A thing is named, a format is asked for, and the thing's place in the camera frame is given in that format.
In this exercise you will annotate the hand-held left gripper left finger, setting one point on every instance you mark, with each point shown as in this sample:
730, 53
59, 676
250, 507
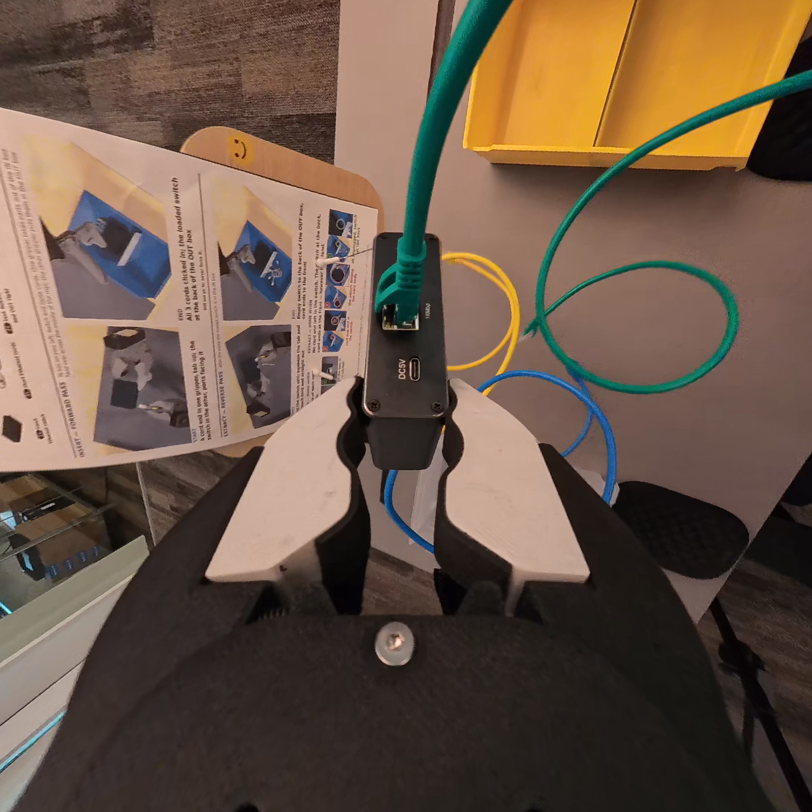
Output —
279, 507

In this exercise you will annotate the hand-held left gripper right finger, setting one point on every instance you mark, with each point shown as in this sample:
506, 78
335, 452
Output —
507, 507

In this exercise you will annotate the black ethernet splitter box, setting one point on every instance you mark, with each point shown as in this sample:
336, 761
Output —
396, 396

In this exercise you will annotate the yellow plastic bin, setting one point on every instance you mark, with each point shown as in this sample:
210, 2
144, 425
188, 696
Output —
545, 76

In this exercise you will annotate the white cabinet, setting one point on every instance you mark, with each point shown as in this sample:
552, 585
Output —
51, 634

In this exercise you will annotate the printed instruction sheet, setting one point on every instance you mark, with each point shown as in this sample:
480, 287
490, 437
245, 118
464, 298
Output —
158, 254

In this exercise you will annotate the black tripod stand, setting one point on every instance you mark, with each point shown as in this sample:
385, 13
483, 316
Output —
755, 698

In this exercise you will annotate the yellow smiley sticker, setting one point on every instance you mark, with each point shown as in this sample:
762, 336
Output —
240, 149

